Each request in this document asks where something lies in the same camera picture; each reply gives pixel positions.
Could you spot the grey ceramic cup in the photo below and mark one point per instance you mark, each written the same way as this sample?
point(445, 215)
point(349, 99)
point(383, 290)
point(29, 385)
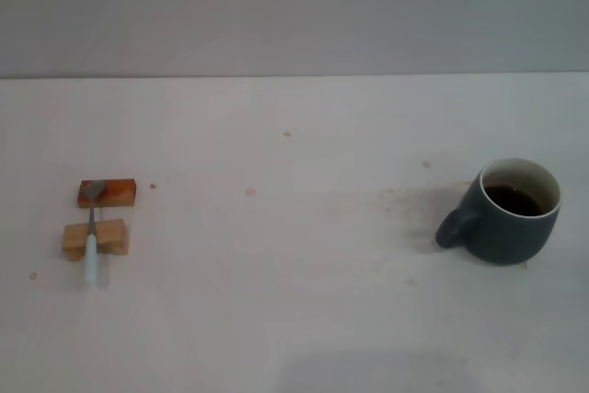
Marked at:
point(501, 241)

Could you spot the light notched wooden block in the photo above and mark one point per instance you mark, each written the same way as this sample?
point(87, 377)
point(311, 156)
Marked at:
point(112, 236)

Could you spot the reddish brown wooden block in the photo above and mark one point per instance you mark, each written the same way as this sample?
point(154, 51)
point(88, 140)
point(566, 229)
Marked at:
point(120, 193)

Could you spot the dark coffee liquid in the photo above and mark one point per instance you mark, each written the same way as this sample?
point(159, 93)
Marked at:
point(513, 202)

